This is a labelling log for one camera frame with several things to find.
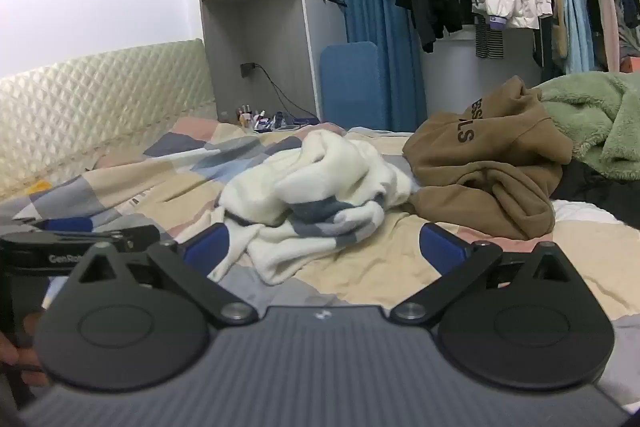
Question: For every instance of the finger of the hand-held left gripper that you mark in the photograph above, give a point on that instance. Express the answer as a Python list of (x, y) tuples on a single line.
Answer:
[(67, 225)]

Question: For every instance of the cluster of toiletry bottles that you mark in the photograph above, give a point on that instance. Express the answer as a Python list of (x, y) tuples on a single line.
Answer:
[(250, 116)]

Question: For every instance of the cream quilted headboard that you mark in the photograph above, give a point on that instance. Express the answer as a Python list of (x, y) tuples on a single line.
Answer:
[(75, 107)]

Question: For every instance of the patchwork bedsheet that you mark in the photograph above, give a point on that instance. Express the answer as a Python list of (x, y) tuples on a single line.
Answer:
[(150, 177)]

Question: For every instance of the hanging striped garment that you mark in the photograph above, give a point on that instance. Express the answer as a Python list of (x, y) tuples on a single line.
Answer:
[(489, 38)]

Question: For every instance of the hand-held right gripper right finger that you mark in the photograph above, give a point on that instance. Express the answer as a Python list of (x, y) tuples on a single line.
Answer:
[(440, 249)]

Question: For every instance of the white fleece striped sweater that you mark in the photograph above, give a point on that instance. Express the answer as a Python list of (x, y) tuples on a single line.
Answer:
[(320, 177)]

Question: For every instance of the blue padded board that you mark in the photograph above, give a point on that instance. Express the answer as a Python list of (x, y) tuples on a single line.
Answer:
[(350, 87)]

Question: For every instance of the yellow object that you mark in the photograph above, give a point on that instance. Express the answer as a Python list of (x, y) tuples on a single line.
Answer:
[(39, 187)]

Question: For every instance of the green fleece jacket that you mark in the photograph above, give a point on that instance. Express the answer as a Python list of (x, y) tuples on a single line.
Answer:
[(600, 117)]

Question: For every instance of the person's left hand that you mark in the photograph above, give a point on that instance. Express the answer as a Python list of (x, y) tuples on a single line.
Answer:
[(22, 369)]

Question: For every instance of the brown hoodie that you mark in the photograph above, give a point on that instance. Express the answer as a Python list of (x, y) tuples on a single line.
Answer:
[(480, 167)]

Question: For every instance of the black jacket on bed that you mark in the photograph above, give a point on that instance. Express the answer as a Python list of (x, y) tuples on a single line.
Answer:
[(590, 189)]

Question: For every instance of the hanging dark navy garment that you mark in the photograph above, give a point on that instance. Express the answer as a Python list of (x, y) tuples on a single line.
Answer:
[(627, 2)]

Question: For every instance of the black wall charger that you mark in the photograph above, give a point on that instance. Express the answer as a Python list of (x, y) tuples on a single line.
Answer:
[(247, 70)]

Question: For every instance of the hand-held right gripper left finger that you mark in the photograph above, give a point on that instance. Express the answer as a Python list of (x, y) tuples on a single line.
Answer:
[(207, 249)]

